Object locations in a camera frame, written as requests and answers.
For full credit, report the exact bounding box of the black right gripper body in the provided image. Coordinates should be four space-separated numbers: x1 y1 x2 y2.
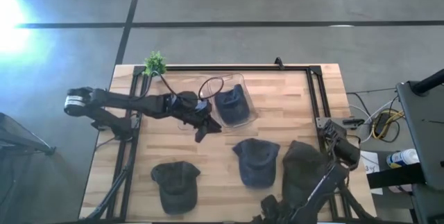
259 194 292 224

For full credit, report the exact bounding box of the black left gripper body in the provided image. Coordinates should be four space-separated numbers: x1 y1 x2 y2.
166 90 213 130

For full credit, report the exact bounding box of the dark olive cap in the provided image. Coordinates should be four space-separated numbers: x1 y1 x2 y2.
281 139 329 209

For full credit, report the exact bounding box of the blue denim cap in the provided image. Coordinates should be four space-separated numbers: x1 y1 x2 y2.
232 138 281 189
214 84 251 126

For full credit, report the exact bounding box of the black cap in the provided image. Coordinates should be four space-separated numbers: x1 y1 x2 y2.
151 161 201 216

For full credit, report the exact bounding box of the small green potted plant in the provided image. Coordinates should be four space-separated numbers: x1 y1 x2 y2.
143 50 168 79

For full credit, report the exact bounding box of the grey mounting plate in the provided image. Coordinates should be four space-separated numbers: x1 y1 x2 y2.
315 116 365 130

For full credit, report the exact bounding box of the white paper sheet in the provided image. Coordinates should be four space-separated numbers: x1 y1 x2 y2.
360 150 384 196

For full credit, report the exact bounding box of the black flat bar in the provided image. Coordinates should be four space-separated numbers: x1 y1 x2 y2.
366 163 426 189

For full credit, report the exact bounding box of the white canister with blue label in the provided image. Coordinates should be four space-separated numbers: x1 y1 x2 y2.
386 148 420 169

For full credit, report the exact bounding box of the black power adapter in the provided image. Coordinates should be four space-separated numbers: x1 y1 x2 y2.
376 112 393 135

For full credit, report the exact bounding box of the grey cart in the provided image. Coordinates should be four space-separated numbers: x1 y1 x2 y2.
395 80 444 224

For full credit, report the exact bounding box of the black pole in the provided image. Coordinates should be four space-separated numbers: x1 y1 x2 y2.
411 68 444 96

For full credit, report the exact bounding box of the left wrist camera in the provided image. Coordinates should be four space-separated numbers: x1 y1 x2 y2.
196 99 212 114

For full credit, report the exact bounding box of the black aluminium table frame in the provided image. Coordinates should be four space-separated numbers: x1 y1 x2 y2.
85 64 375 223

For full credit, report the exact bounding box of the white cable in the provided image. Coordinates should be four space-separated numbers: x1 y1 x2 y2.
348 97 400 144

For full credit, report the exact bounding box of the yellow cable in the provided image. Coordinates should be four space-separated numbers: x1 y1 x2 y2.
370 109 406 140

